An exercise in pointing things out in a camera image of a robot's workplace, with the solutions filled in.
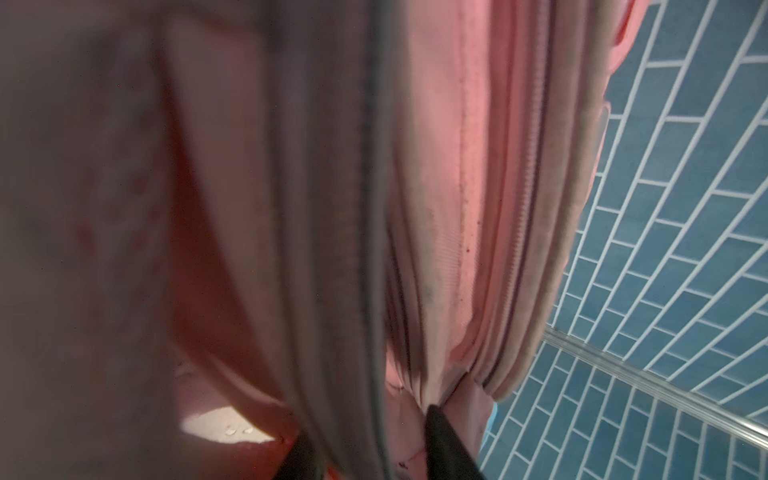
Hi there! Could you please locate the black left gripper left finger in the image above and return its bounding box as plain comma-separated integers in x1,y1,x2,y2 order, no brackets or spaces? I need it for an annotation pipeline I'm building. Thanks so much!
273,432,326,480

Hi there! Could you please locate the pink student backpack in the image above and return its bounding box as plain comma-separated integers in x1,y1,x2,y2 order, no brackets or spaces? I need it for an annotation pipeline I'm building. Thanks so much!
1,1,648,479

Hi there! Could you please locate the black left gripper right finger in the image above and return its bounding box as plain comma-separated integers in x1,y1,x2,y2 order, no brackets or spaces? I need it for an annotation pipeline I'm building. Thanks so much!
425,405,485,480

